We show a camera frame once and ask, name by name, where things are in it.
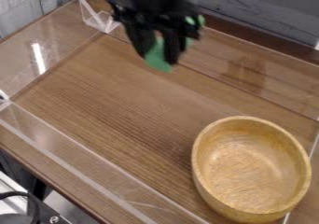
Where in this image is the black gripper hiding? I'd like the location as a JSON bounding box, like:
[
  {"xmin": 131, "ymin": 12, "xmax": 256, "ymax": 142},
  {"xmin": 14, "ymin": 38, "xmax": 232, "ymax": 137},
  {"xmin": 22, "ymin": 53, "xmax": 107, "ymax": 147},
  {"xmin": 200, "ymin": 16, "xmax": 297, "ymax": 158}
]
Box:
[{"xmin": 107, "ymin": 0, "xmax": 204, "ymax": 65}]

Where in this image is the green rectangular block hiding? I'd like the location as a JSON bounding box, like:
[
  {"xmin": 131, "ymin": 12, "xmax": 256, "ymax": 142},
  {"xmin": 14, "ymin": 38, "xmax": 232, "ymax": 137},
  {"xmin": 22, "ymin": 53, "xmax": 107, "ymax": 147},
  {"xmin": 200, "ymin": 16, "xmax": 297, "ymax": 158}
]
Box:
[{"xmin": 144, "ymin": 15, "xmax": 206, "ymax": 73}]

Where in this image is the brown wooden bowl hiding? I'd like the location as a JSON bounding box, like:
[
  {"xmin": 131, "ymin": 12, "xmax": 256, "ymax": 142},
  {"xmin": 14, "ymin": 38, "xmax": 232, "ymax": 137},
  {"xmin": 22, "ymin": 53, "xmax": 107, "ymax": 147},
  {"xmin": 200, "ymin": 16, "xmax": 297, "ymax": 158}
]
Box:
[{"xmin": 192, "ymin": 116, "xmax": 311, "ymax": 224}]

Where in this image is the clear acrylic corner bracket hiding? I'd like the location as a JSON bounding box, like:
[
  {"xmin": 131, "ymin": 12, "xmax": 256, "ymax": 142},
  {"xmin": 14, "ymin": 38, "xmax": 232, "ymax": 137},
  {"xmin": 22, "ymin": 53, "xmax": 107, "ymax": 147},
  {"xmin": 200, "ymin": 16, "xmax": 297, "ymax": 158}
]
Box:
[{"xmin": 79, "ymin": 0, "xmax": 120, "ymax": 34}]

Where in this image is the clear acrylic enclosure wall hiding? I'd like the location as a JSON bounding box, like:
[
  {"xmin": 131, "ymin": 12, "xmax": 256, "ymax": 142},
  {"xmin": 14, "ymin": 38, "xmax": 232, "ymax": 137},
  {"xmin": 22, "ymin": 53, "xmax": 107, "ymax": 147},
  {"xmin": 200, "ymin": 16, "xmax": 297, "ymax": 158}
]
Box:
[{"xmin": 0, "ymin": 2, "xmax": 319, "ymax": 224}]

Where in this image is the black cable bottom left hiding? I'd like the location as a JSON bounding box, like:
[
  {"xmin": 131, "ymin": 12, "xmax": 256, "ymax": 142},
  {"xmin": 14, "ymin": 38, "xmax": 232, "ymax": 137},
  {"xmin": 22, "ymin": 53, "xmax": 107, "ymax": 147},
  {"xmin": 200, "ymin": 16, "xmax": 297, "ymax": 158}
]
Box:
[{"xmin": 0, "ymin": 190, "xmax": 43, "ymax": 224}]

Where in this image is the black metal bracket with bolt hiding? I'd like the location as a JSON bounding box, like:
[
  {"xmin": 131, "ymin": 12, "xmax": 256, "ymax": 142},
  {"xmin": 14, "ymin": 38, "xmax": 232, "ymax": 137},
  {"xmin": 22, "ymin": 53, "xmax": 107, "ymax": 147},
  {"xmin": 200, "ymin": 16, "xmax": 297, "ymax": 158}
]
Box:
[{"xmin": 40, "ymin": 204, "xmax": 72, "ymax": 224}]

